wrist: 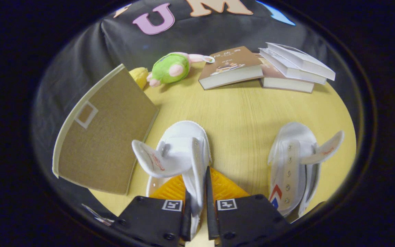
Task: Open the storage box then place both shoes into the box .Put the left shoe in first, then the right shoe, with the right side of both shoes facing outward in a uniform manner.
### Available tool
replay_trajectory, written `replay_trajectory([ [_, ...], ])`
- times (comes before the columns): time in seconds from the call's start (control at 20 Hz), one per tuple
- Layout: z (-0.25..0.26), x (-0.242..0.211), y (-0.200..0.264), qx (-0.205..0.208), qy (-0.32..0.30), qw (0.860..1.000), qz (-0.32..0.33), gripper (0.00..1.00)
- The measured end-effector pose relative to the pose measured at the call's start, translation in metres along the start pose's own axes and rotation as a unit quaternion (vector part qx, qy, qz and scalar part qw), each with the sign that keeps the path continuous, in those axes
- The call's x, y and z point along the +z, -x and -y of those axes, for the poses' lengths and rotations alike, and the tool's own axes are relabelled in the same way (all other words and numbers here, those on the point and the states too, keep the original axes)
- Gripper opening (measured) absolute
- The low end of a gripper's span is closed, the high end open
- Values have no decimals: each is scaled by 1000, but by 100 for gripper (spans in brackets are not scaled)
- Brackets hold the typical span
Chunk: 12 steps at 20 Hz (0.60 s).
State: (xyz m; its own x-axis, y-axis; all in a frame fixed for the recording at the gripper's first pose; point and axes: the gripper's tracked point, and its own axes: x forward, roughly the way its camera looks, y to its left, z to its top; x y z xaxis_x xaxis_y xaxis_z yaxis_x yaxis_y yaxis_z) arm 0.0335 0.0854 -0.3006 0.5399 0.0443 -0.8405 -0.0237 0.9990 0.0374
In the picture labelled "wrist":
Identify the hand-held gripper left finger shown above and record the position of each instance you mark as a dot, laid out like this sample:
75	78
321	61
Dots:
149	219

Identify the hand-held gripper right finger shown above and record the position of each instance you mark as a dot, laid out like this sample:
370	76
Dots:
249	219

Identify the beige fabric storage box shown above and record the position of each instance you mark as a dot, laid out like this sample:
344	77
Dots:
108	144

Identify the white book with dark photo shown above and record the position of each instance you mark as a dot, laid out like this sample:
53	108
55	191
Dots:
303	61

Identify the brown cover book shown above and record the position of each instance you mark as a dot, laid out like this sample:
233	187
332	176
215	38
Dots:
230	63

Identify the yellow plush toy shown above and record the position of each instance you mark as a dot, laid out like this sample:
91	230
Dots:
140	77

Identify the white patterned cover book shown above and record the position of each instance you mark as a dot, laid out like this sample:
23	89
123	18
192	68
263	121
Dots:
286	70

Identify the white canvas shoe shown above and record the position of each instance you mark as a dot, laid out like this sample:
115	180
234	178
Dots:
290	164
183	147

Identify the green pink plush toy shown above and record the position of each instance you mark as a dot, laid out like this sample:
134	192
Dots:
168	68

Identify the brown book under white books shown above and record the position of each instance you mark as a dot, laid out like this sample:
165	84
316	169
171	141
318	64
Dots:
286	84

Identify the black backdrop cloth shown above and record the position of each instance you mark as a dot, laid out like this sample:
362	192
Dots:
81	61

